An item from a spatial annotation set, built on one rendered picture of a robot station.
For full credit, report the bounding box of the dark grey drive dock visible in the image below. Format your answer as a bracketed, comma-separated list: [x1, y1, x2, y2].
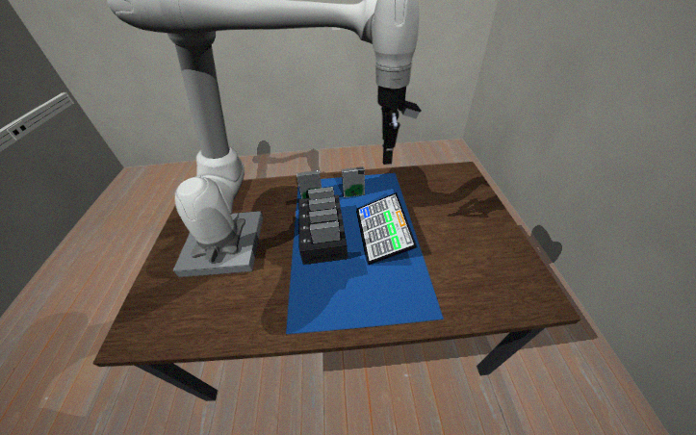
[299, 194, 348, 265]

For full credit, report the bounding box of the blue flat mat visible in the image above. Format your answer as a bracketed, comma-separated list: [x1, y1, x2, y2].
[286, 173, 443, 334]

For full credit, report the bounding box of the status display screen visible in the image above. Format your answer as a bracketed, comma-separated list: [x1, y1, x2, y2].
[357, 192, 417, 265]

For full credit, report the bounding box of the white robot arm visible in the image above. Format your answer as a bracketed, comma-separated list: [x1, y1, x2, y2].
[107, 0, 419, 264]

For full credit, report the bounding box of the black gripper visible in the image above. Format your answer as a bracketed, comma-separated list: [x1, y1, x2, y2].
[377, 87, 406, 165]

